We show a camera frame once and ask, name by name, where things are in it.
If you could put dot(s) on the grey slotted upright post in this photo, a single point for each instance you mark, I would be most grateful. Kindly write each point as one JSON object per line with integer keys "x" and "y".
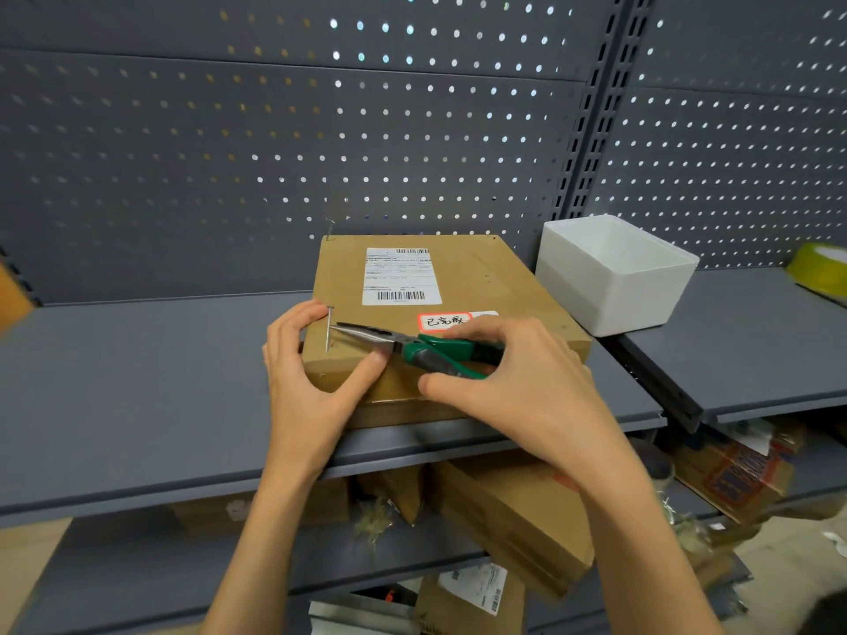
{"x": 23, "y": 280}
{"x": 605, "y": 105}

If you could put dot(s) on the white flat strips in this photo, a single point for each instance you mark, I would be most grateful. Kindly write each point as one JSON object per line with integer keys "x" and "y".
{"x": 351, "y": 618}

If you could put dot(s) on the cardboard box red lettering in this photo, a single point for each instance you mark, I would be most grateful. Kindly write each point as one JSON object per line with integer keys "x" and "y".
{"x": 516, "y": 522}

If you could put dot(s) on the grey metal shelf board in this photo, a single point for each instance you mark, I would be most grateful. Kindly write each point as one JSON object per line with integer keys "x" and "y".
{"x": 562, "y": 608}
{"x": 132, "y": 390}
{"x": 748, "y": 350}
{"x": 820, "y": 469}
{"x": 132, "y": 575}

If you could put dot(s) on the brown wooden panel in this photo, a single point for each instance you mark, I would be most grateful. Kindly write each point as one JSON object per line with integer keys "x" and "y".
{"x": 10, "y": 304}

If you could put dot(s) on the metal nail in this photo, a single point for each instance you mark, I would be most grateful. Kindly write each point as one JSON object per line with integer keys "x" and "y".
{"x": 330, "y": 230}
{"x": 329, "y": 324}

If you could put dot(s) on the cardboard box torn white sticker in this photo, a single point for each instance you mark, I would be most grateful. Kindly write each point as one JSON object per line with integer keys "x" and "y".
{"x": 205, "y": 512}

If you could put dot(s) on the cardboard box barcode label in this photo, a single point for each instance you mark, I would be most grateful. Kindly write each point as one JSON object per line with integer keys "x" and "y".
{"x": 437, "y": 615}

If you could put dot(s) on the crumpled clear plastic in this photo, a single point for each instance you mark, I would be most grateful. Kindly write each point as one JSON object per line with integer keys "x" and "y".
{"x": 688, "y": 529}

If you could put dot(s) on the person's right hand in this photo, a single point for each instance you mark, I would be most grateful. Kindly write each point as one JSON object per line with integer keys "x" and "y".
{"x": 549, "y": 403}

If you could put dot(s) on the cardboard box red blue print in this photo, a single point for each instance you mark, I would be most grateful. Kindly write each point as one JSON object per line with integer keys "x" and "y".
{"x": 734, "y": 482}

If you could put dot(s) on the person's left hand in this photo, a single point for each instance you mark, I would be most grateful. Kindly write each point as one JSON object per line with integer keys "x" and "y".
{"x": 298, "y": 416}

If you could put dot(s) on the brown cardboard box white labels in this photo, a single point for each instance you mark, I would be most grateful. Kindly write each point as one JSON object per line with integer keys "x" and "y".
{"x": 476, "y": 271}

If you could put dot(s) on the white plastic bin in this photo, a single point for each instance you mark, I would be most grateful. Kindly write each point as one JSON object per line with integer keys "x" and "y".
{"x": 615, "y": 304}

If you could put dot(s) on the yellow tape roll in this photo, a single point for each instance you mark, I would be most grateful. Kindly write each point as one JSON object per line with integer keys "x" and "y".
{"x": 820, "y": 274}

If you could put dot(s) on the grey perforated back panel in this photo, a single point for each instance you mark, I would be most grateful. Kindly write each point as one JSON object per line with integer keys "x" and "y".
{"x": 728, "y": 158}
{"x": 265, "y": 158}

